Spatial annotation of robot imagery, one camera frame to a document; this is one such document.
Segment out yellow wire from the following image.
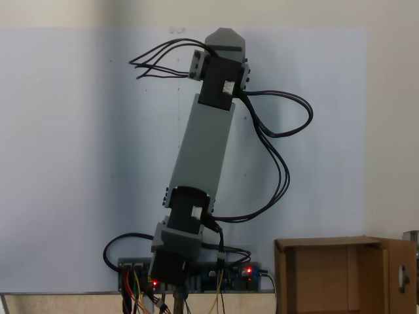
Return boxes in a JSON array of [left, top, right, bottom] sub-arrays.
[[209, 270, 227, 314]]

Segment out circuit board with jumper wires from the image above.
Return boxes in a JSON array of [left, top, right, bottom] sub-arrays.
[[117, 257, 155, 293]]

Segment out coloured jumper wires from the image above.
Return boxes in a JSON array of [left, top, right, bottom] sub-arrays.
[[120, 270, 172, 314]]

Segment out circuit board with blue parts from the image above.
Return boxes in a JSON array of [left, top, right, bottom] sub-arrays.
[[195, 260, 263, 293]]

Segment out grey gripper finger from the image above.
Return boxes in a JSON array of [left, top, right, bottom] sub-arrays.
[[204, 27, 247, 52]]

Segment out dark looped cable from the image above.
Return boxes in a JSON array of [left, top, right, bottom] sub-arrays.
[[102, 232, 155, 273]]

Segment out black cable with white connector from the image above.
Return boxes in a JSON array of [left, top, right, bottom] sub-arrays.
[[202, 220, 253, 270]]

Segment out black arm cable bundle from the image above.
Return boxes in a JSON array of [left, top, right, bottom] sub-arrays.
[[208, 89, 314, 224]]

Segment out brown cardboard box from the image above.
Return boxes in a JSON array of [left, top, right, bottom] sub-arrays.
[[274, 235, 410, 314]]

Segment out black gripper cable bundle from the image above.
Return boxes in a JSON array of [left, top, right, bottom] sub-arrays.
[[128, 38, 211, 81]]

